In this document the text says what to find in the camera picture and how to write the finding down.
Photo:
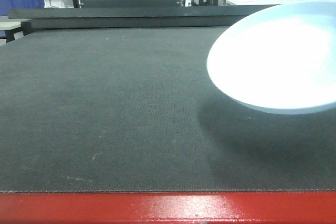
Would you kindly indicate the light blue round plate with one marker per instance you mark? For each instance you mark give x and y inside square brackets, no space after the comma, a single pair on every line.
[279,60]

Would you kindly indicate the black textured table mat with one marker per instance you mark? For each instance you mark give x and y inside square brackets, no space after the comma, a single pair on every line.
[126,110]

